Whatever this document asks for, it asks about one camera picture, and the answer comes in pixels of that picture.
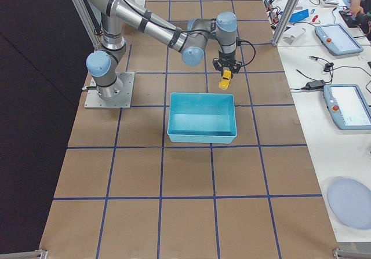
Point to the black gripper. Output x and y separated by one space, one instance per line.
226 59

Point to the yellow beetle toy car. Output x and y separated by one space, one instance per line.
225 81

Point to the light blue plastic bin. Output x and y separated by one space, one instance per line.
202 118

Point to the white cardboard box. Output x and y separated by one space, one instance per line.
292 34

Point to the black power adapter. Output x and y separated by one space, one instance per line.
314 85

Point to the far teach pendant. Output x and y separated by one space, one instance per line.
337 40

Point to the teach pendant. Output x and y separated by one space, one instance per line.
337 40
347 106

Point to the near teach pendant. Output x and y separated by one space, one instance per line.
347 106

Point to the lavender round plate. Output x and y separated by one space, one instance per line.
350 201

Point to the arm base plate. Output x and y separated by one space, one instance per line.
119 95
141 3

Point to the aluminium frame post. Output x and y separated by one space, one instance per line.
280 29

